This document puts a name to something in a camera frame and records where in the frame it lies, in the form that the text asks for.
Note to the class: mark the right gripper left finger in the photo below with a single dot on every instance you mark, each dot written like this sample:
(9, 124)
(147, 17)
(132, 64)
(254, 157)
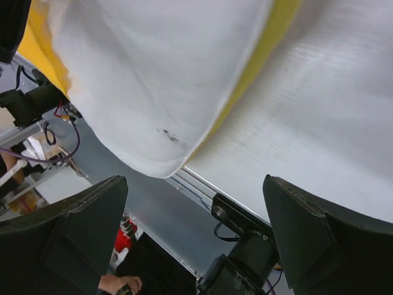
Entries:
(65, 247)

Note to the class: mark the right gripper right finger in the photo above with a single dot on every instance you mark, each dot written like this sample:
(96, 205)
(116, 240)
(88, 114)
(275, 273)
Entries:
(324, 247)

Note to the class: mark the white pillow with yellow edge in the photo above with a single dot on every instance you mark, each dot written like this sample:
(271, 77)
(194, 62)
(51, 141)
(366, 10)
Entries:
(228, 41)

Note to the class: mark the yellow pillowcase with print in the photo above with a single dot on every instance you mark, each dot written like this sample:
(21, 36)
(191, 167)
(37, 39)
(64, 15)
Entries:
(36, 47)

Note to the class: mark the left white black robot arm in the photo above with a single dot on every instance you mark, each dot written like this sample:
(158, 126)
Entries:
(13, 19)

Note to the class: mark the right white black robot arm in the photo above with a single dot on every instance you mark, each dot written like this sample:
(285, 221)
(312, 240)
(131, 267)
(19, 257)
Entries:
(243, 271)

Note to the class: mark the person hand below table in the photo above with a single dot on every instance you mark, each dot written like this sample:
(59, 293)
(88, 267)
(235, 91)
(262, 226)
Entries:
(120, 285)

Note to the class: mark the red object below table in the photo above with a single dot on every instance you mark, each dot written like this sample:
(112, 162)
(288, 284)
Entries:
(126, 235)

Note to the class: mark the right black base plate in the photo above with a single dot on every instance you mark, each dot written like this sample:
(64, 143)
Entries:
(237, 218)

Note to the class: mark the aluminium front rail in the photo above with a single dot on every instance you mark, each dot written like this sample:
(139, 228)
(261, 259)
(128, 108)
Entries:
(190, 184)

